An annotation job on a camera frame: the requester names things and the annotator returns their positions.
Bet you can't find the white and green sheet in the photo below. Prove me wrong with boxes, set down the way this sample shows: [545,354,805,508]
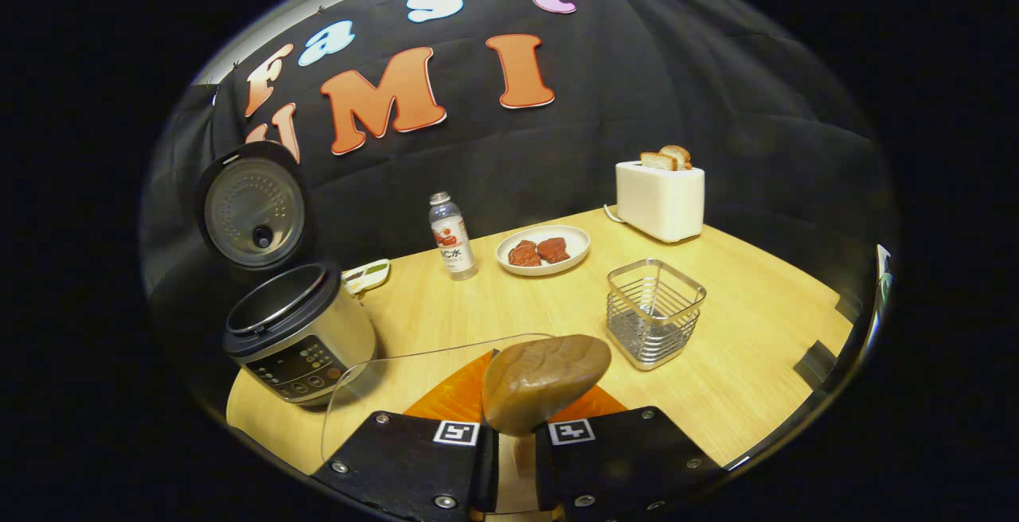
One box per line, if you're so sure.
[874,243,894,316]

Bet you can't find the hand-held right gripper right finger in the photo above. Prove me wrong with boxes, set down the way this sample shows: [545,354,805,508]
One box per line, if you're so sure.
[533,383,721,519]

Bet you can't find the black backdrop cloth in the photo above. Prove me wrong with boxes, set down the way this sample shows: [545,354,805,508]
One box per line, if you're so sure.
[139,0,900,324]

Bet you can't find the small white sauce dish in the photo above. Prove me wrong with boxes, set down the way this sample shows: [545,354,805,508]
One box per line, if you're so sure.
[342,259,391,294]

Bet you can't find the wooden spoon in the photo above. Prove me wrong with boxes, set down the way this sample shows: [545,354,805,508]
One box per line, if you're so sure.
[482,334,612,479]

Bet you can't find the clear plastic container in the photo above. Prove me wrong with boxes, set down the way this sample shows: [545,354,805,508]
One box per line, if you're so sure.
[321,333,554,467]

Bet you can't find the clear drink bottle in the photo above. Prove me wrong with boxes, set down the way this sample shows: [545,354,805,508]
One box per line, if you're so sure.
[429,192,477,281]

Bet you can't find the metal wire chopstick holder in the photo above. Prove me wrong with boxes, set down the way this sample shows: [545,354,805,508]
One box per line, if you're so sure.
[607,259,707,371]

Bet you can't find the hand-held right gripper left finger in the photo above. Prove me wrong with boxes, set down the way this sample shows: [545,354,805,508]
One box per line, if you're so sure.
[313,347,498,522]

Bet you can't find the white toaster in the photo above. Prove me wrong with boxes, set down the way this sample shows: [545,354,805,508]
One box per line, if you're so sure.
[615,160,706,244]

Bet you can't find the white round plate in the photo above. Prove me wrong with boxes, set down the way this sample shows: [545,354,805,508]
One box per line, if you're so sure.
[495,224,591,277]

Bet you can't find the grey steel rice cooker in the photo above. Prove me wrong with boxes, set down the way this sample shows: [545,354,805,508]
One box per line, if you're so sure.
[195,140,377,406]

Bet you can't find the black table clamp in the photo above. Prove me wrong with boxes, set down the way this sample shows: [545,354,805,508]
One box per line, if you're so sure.
[794,339,838,389]

